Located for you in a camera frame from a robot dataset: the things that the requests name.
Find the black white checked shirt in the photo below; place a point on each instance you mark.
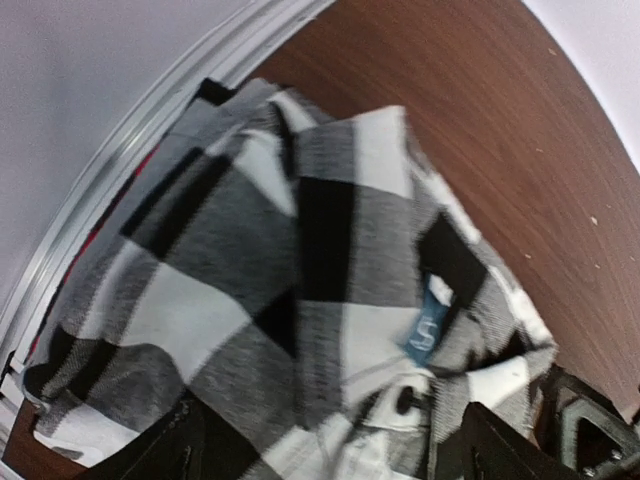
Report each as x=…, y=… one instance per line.
x=310, y=284

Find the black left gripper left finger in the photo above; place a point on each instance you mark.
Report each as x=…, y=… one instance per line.
x=191, y=441

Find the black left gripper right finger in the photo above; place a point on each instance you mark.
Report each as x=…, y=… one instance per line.
x=486, y=447

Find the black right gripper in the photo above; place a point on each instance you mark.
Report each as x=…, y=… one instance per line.
x=582, y=429

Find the left aluminium frame post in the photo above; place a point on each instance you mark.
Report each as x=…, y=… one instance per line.
x=87, y=89

